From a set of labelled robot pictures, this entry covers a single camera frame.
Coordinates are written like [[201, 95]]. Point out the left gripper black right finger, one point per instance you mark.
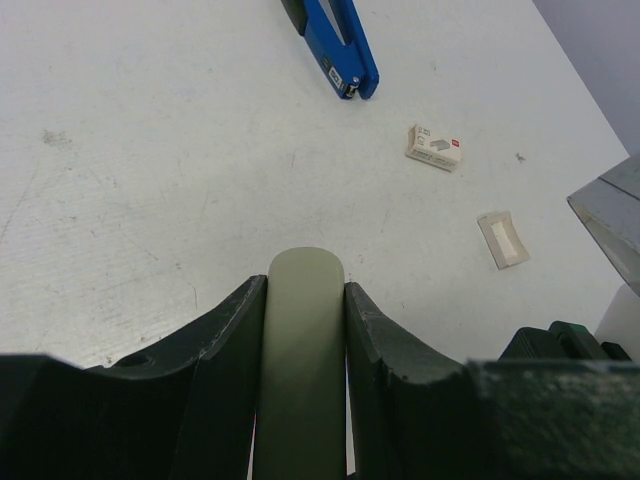
[[557, 404]]

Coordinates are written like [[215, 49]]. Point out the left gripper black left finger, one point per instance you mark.
[[181, 408]]

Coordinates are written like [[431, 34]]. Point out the beige stapler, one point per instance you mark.
[[300, 430]]

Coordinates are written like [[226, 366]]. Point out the blue stapler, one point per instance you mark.
[[347, 63]]

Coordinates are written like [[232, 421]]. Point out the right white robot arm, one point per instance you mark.
[[608, 209]]

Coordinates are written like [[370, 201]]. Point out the staple box tray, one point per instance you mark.
[[502, 239]]

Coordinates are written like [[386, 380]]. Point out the staple box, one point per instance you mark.
[[429, 147]]

